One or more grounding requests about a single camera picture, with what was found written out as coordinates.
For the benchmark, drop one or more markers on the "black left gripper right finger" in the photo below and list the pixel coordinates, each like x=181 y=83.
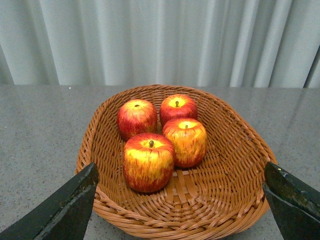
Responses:
x=294 y=204

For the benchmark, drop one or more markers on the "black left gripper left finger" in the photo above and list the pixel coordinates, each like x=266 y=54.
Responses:
x=62 y=216

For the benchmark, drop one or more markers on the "red apple with stem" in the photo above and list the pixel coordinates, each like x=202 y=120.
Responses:
x=148 y=162

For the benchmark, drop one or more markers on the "dark red apple back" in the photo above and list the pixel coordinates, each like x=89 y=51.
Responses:
x=177 y=106

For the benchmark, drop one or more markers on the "brown wicker basket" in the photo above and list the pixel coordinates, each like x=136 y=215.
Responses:
x=221 y=196

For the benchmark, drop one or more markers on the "red apple back left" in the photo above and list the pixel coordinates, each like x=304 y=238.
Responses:
x=135 y=117

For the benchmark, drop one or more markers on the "red yellow apple centre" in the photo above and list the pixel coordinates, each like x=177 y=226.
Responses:
x=189 y=138

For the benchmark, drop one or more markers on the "white pleated curtain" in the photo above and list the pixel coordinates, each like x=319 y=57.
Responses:
x=204 y=43

